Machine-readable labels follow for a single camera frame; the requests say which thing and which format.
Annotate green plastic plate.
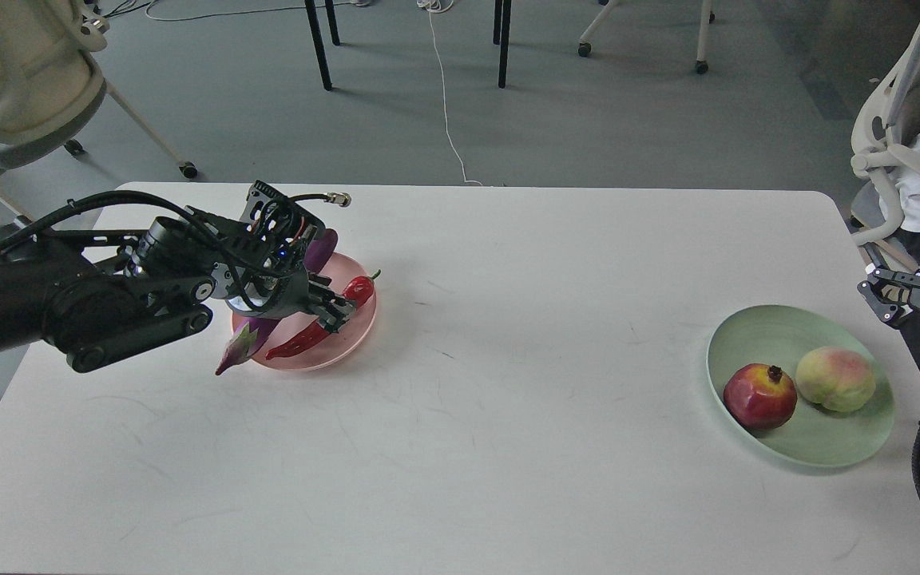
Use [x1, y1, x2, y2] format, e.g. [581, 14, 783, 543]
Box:
[706, 304, 895, 469]

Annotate black table leg right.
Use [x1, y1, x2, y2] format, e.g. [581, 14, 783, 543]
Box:
[492, 0, 514, 89]

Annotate purple eggplant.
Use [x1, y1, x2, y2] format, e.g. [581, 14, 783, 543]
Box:
[215, 228, 339, 375]

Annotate red chili pepper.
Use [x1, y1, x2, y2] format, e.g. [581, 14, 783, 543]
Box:
[265, 269, 381, 360]

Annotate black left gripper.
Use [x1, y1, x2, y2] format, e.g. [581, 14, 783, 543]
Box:
[181, 180, 358, 332]

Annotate white office chair right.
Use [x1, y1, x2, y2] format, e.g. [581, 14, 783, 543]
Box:
[850, 0, 920, 272]

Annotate pale green pink peach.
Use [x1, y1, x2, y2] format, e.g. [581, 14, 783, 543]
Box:
[795, 346, 878, 414]

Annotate pink plastic plate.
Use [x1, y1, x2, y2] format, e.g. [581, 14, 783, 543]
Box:
[251, 252, 377, 372]

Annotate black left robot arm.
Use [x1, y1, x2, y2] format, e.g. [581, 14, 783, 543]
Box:
[0, 181, 358, 374]

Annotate black table leg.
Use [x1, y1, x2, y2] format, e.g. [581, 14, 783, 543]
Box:
[303, 0, 342, 92]
[492, 0, 514, 89]

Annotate white chair base with casters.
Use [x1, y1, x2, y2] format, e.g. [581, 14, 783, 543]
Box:
[577, 0, 716, 76]

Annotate black table leg left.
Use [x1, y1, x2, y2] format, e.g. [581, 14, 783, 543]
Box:
[303, 0, 342, 92]

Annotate red pomegranate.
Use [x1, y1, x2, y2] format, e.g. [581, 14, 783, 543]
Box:
[723, 363, 797, 430]

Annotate white floor cable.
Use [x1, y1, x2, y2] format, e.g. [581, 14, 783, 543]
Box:
[416, 0, 483, 186]

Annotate beige office chair left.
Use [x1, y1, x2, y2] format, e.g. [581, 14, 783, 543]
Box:
[0, 1, 198, 217]

